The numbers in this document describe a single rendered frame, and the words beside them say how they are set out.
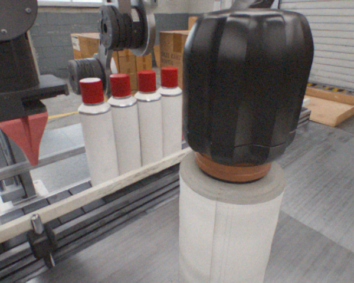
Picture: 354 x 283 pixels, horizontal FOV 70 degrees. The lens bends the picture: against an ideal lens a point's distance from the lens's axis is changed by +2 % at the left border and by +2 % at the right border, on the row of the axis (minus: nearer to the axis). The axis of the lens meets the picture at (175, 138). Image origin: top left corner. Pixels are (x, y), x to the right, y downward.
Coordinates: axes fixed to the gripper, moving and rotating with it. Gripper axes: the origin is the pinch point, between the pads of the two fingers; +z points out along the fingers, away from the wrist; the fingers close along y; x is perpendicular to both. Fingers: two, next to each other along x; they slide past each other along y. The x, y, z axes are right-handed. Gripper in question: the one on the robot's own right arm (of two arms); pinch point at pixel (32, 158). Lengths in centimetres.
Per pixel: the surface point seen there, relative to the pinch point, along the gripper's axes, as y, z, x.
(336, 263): 27.0, 13.7, -28.4
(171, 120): 25.4, 3.0, 3.9
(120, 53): 173, 35, 301
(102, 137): 10.8, 1.9, 3.6
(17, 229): -4.0, 11.0, 1.9
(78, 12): 210, -18, 524
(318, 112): 97, 19, 3
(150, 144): 20.2, 6.5, 3.9
